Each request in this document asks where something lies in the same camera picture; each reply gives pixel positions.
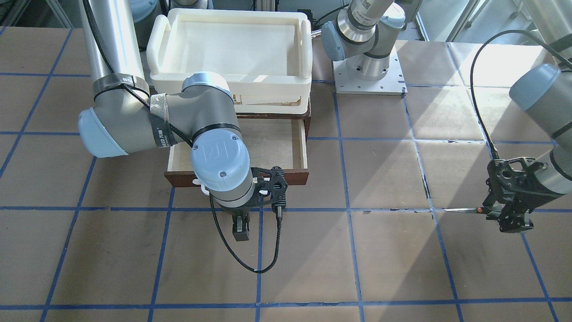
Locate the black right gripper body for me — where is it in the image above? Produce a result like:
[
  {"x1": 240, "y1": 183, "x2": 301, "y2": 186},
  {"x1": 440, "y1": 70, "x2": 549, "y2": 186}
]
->
[{"x1": 214, "y1": 166, "x2": 288, "y2": 216}]

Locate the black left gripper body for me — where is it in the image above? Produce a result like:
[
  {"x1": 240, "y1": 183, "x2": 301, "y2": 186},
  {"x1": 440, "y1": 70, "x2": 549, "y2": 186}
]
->
[{"x1": 486, "y1": 157, "x2": 563, "y2": 233}]

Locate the wooden drawer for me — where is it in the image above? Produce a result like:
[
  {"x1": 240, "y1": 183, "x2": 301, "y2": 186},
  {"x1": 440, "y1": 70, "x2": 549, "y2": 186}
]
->
[{"x1": 164, "y1": 119, "x2": 309, "y2": 187}]

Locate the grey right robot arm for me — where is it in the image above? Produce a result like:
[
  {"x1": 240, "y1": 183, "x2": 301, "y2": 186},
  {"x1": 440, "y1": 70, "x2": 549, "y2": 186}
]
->
[{"x1": 78, "y1": 0, "x2": 288, "y2": 241}]

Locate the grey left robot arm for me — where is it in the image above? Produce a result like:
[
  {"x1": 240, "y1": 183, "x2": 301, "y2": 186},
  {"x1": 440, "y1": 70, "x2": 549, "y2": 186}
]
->
[{"x1": 312, "y1": 0, "x2": 572, "y2": 233}]

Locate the dark wooden drawer cabinet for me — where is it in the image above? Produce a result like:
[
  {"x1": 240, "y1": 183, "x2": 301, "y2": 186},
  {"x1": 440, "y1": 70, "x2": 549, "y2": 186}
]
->
[{"x1": 138, "y1": 72, "x2": 311, "y2": 142}]

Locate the white plastic tray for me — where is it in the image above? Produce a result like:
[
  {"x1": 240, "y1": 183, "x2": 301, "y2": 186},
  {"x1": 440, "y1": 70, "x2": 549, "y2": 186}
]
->
[{"x1": 146, "y1": 8, "x2": 312, "y2": 100}]

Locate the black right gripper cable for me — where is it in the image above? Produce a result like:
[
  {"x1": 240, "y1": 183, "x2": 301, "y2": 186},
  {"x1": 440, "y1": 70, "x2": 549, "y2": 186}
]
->
[{"x1": 80, "y1": 0, "x2": 284, "y2": 274}]

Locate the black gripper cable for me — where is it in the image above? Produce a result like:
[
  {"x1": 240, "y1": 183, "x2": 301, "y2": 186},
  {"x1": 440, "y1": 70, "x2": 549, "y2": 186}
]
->
[
  {"x1": 469, "y1": 30, "x2": 572, "y2": 161},
  {"x1": 80, "y1": 0, "x2": 284, "y2": 274}
]

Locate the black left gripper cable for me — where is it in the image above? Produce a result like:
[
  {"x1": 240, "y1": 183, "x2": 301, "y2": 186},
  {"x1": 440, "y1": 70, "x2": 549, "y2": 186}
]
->
[{"x1": 469, "y1": 30, "x2": 572, "y2": 161}]

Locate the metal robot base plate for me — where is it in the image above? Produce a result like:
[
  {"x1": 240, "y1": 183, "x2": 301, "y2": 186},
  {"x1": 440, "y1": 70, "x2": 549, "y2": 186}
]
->
[{"x1": 332, "y1": 47, "x2": 408, "y2": 95}]

